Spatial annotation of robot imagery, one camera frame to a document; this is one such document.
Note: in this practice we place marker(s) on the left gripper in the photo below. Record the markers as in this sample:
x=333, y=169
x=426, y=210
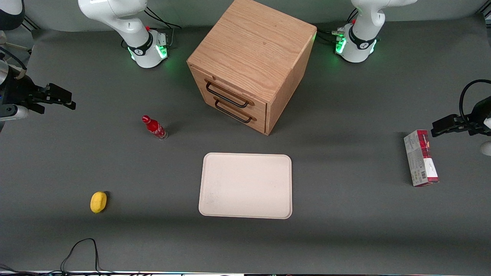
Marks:
x=479, y=115

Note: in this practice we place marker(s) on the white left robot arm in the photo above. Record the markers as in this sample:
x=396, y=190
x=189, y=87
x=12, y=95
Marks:
x=364, y=23

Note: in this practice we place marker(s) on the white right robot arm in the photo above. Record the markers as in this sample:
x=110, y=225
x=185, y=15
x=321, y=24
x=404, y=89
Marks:
x=115, y=15

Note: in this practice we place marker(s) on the white frame stand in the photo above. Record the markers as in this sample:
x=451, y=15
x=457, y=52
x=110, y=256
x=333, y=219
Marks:
x=15, y=46

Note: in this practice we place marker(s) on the red soda bottle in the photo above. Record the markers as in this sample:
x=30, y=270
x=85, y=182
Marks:
x=155, y=128

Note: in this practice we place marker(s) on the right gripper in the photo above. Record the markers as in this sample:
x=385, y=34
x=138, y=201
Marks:
x=15, y=91

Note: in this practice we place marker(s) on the grey and red carton box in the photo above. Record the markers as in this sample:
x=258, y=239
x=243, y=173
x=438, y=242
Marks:
x=420, y=161

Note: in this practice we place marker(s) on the wooden drawer with bare inside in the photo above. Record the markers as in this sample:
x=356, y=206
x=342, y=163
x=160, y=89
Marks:
x=259, y=110

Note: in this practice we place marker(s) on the wooden drawer front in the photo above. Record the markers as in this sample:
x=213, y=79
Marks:
x=259, y=125

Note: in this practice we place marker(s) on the wooden drawer cabinet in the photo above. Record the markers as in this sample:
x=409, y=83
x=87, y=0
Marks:
x=257, y=38

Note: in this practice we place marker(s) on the beige plastic tray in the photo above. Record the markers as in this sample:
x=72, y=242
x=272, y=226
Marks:
x=245, y=186

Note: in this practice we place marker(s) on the yellow lemon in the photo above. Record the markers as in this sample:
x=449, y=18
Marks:
x=98, y=202

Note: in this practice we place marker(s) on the dark aluminium rail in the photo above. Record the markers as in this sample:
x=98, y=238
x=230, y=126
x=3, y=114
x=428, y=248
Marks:
x=30, y=25

